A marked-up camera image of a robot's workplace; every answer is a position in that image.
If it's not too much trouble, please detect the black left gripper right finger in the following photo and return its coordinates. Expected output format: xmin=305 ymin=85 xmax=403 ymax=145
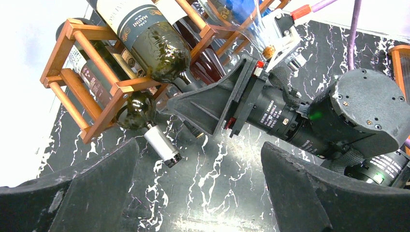
xmin=261 ymin=142 xmax=410 ymax=232

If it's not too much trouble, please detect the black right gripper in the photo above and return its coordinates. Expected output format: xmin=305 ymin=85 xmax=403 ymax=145
xmin=166 ymin=56 xmax=309 ymax=138

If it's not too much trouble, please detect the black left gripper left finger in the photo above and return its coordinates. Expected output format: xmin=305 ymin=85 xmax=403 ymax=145
xmin=0 ymin=138 xmax=139 ymax=232

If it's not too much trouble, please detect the clear glass corked bottle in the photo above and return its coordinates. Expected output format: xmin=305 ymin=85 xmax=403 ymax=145
xmin=199 ymin=0 xmax=276 ymax=59

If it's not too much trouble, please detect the dark green wine bottle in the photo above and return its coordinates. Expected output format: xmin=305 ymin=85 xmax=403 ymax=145
xmin=86 ymin=0 xmax=205 ymax=139

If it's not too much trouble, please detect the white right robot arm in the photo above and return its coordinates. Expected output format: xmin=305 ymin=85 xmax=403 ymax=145
xmin=167 ymin=55 xmax=410 ymax=188

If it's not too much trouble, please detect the gold-capped red wine bottle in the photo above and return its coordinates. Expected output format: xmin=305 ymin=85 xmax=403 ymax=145
xmin=153 ymin=0 xmax=226 ymax=84

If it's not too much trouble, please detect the silver-capped dark wine bottle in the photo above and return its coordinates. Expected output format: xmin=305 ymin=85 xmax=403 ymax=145
xmin=55 ymin=17 xmax=183 ymax=168

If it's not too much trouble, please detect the brown wooden wine rack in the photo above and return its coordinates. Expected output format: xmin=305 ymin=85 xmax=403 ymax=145
xmin=40 ymin=0 xmax=291 ymax=145

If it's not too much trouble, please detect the orange wooden display shelf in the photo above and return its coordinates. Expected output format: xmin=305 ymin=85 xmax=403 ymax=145
xmin=388 ymin=44 xmax=410 ymax=157

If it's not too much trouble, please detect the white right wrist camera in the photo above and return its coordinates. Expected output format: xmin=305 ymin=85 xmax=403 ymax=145
xmin=252 ymin=9 xmax=307 ymax=71

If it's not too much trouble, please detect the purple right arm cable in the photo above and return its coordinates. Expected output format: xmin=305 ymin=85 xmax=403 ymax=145
xmin=310 ymin=0 xmax=410 ymax=149

